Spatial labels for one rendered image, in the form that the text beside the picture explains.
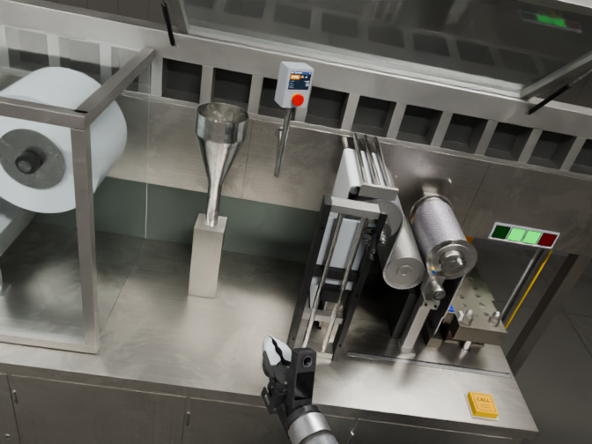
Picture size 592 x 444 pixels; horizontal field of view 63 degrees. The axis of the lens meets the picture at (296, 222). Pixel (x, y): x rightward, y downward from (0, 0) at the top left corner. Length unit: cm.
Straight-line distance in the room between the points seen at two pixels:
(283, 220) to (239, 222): 16
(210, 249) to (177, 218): 32
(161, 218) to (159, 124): 36
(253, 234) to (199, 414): 65
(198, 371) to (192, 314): 22
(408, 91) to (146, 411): 124
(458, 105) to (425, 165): 22
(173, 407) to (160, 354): 16
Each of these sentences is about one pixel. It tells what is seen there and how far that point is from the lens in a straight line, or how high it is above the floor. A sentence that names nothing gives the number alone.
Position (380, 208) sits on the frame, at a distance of 124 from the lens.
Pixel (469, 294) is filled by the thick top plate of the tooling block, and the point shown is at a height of 103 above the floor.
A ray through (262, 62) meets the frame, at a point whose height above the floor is 162.
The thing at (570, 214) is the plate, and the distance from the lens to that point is 199.
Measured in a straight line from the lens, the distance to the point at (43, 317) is 147.
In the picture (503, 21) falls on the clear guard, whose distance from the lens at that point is 131.
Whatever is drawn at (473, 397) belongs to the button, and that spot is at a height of 92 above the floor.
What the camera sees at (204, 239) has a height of 114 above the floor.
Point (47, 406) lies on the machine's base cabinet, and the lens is 167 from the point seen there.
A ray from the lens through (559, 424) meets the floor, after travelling 315.
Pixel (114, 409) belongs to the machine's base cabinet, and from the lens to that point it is 161.
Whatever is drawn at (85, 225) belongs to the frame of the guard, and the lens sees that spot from 121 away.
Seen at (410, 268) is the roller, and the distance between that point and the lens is 150.
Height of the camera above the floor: 203
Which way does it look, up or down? 32 degrees down
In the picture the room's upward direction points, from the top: 13 degrees clockwise
